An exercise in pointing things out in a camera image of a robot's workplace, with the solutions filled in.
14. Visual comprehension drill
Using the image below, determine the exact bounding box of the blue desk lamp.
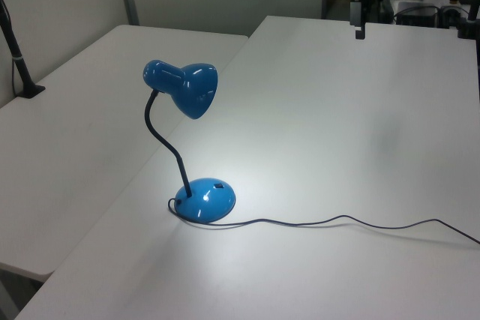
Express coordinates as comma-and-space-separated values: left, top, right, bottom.
142, 58, 237, 223

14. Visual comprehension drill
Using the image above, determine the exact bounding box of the black box on desk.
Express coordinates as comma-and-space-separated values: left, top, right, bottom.
396, 4, 440, 28

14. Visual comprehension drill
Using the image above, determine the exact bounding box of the black clamp camera stand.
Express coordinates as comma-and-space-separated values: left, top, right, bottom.
454, 0, 480, 40

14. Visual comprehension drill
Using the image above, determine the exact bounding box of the black lamp power cable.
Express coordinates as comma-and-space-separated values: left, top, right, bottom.
166, 197, 480, 244

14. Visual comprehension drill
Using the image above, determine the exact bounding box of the black camera stand pole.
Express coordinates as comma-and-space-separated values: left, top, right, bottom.
0, 0, 47, 99

